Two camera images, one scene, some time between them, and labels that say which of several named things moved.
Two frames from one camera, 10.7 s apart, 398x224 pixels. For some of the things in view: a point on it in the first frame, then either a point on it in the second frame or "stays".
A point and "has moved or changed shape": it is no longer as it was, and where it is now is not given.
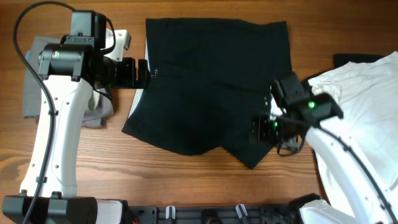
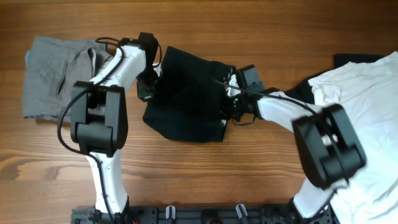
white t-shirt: x=366 y=94 stays
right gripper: x=259 y=127 to x=224 y=112
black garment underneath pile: x=341 y=60 stays
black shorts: x=209 y=78 has moved or changed shape
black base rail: x=273 y=214 stays
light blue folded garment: x=28 y=55 stays
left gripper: x=129 y=81 to x=143 y=93
